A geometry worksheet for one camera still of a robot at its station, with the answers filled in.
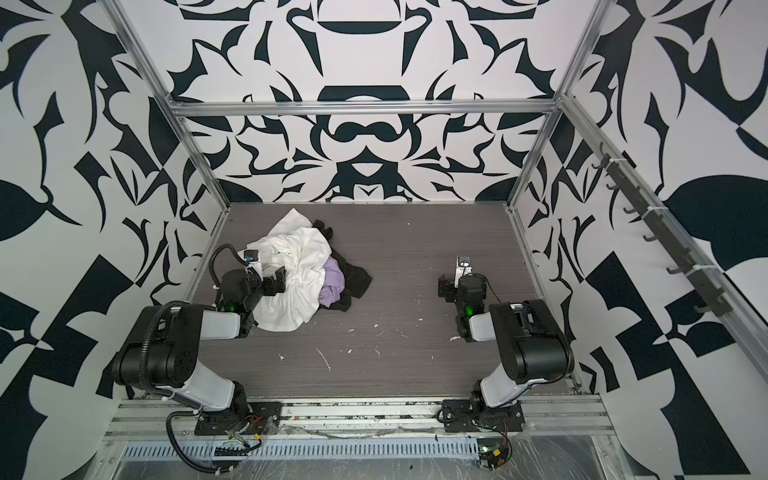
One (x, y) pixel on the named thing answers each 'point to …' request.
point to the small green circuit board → (492, 452)
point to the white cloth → (303, 249)
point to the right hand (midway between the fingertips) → (464, 272)
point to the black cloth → (356, 280)
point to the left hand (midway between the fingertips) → (269, 262)
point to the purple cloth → (335, 282)
